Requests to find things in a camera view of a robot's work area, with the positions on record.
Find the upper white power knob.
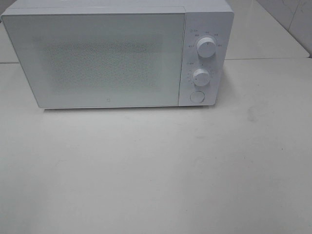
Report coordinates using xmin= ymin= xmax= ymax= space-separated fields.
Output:
xmin=196 ymin=35 xmax=217 ymax=58

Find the white timer knob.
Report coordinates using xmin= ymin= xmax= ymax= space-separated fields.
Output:
xmin=193 ymin=69 xmax=211 ymax=87

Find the white microwave oven body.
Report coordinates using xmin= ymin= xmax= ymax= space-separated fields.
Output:
xmin=1 ymin=0 xmax=234 ymax=106

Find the white microwave door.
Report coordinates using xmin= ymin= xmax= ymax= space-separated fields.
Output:
xmin=2 ymin=14 xmax=185 ymax=109

